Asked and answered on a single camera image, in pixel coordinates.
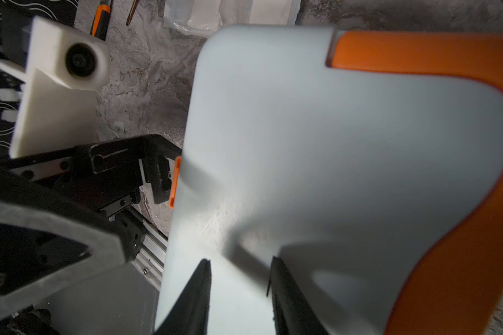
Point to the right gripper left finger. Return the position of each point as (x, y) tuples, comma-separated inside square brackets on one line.
[(189, 314)]

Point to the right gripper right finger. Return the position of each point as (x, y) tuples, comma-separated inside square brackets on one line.
[(292, 312)]

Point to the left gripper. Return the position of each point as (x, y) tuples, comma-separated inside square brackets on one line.
[(54, 211)]

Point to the blue orange first aid box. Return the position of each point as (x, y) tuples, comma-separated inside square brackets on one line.
[(371, 163)]

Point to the white gauze packet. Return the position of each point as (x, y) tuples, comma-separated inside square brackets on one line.
[(193, 17), (259, 12)]

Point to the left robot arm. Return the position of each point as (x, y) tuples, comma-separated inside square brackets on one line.
[(15, 34)]

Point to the black yellow screwdriver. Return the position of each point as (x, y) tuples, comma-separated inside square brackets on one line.
[(132, 11)]

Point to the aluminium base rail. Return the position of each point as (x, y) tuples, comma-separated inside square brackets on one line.
[(151, 257)]

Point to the orange handled adjustable wrench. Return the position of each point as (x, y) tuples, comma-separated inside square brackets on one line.
[(101, 20)]

